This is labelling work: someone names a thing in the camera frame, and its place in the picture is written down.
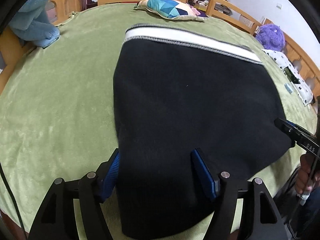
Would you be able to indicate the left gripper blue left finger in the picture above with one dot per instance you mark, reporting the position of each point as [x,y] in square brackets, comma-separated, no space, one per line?
[55,218]

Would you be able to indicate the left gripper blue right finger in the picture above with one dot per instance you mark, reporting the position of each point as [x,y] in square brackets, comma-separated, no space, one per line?
[260,218]

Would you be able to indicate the black pants with white stripe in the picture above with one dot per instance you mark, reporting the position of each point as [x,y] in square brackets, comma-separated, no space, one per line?
[176,91]

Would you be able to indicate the person's right hand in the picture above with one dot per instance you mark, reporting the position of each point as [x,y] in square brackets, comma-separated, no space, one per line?
[301,184]

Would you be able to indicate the small light blue case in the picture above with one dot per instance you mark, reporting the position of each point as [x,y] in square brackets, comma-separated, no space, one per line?
[288,88]

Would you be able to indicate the white black-flower pillow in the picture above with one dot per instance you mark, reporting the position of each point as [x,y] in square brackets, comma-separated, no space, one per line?
[304,91]

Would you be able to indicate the green fleece bed blanket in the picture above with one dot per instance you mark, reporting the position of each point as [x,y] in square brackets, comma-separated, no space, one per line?
[57,107]

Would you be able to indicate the purple plush toy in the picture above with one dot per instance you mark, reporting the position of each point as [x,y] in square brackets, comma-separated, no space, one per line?
[271,37]

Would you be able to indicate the colourful geometric pillow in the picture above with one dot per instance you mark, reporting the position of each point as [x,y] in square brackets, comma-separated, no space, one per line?
[172,10]

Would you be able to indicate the light blue plush blanket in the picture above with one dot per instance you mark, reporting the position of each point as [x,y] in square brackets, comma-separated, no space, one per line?
[31,23]

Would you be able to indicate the wooden bed frame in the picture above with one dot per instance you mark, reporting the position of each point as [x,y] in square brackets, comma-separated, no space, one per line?
[12,50]

